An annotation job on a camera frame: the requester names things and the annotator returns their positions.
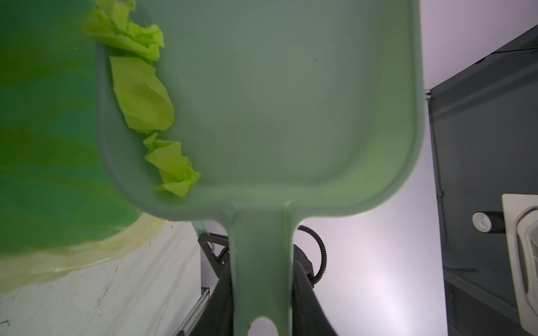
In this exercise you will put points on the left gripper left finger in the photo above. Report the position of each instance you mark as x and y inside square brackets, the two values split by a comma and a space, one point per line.
[217, 317]

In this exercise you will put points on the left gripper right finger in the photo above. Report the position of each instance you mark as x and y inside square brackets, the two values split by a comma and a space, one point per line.
[308, 318]

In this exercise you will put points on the green plastic dustpan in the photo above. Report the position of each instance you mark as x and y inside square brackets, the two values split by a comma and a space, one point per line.
[289, 110]

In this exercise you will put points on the green trash bin with bag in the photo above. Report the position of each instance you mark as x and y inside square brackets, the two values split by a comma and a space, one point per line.
[59, 210]

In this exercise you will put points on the green blue scrap centre top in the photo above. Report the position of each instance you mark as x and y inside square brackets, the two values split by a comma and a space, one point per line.
[142, 98]

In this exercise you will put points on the white device outside cell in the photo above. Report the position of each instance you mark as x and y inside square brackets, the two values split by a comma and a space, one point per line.
[518, 221]

